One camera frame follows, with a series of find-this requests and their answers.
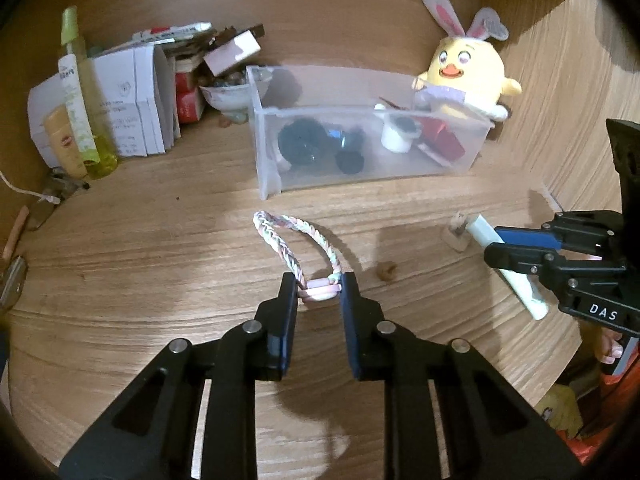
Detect white cable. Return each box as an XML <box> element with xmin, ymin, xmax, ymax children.
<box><xmin>0</xmin><ymin>170</ymin><xmax>62</xmax><ymax>206</ymax></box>

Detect clear plastic storage box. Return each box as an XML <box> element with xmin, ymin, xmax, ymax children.
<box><xmin>246</xmin><ymin>64</ymin><xmax>494</xmax><ymax>200</ymax></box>

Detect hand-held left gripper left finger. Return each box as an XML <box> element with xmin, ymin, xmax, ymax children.
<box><xmin>59</xmin><ymin>272</ymin><xmax>299</xmax><ymax>480</ymax></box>

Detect white bowl of beads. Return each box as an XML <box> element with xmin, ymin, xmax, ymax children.
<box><xmin>199</xmin><ymin>72</ymin><xmax>254</xmax><ymax>112</ymax></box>

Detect pastel braided bracelet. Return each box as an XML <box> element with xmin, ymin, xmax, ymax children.
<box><xmin>252</xmin><ymin>211</ymin><xmax>344</xmax><ymax>302</ymax></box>

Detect black round object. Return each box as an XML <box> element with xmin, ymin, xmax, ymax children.
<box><xmin>277</xmin><ymin>117</ymin><xmax>329</xmax><ymax>169</ymax></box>

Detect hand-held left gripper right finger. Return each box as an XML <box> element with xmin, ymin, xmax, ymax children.
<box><xmin>339</xmin><ymin>272</ymin><xmax>583</xmax><ymax>480</ymax></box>

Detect small wooden peg piece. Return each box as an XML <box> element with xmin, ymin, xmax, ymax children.
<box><xmin>444</xmin><ymin>211</ymin><xmax>474</xmax><ymax>252</ymax></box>

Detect stack of white cartons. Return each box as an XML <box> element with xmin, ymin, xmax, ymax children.
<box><xmin>27</xmin><ymin>42</ymin><xmax>182</xmax><ymax>169</ymax></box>

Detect small white cup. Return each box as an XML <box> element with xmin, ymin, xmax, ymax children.
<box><xmin>380</xmin><ymin>112</ymin><xmax>422</xmax><ymax>154</ymax></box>

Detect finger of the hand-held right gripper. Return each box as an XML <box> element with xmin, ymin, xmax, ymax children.
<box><xmin>483</xmin><ymin>241</ymin><xmax>557</xmax><ymax>277</ymax></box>
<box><xmin>494</xmin><ymin>226</ymin><xmax>562</xmax><ymax>252</ymax></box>

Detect beige cosmetic tube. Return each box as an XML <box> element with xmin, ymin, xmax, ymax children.
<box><xmin>42</xmin><ymin>105</ymin><xmax>92</xmax><ymax>179</ymax></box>

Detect wooden stick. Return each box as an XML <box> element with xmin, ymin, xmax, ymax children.
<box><xmin>2</xmin><ymin>205</ymin><xmax>30</xmax><ymax>262</ymax></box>

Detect yellow chick plush bunny ears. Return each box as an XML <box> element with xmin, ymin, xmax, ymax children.
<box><xmin>412</xmin><ymin>0</ymin><xmax>522</xmax><ymax>122</ymax></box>

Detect person's right forearm orange sleeve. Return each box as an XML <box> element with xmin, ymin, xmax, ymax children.
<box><xmin>597</xmin><ymin>362</ymin><xmax>640</xmax><ymax>413</ymax></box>

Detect shiny red box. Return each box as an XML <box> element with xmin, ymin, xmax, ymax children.
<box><xmin>416</xmin><ymin>116</ymin><xmax>467</xmax><ymax>164</ymax></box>

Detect pink and white small box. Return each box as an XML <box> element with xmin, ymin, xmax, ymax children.
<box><xmin>202</xmin><ymin>30</ymin><xmax>262</xmax><ymax>77</ymax></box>

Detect white and mint tube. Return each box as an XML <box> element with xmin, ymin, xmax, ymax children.
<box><xmin>466</xmin><ymin>213</ymin><xmax>550</xmax><ymax>321</ymax></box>

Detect person's right hand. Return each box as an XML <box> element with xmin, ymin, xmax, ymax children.
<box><xmin>599</xmin><ymin>331</ymin><xmax>624</xmax><ymax>366</ymax></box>

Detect small red carton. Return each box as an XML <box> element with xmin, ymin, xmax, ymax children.
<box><xmin>175</xmin><ymin>71</ymin><xmax>206</xmax><ymax>125</ymax></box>

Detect red and white marker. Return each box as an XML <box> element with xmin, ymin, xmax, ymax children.
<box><xmin>132</xmin><ymin>21</ymin><xmax>214</xmax><ymax>42</ymax></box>

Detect yellow-green spray bottle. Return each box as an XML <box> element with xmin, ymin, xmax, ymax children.
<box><xmin>57</xmin><ymin>6</ymin><xmax>120</xmax><ymax>181</ymax></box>

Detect yellow printed cloth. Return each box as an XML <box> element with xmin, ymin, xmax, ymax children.
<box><xmin>541</xmin><ymin>389</ymin><xmax>585</xmax><ymax>438</ymax></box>

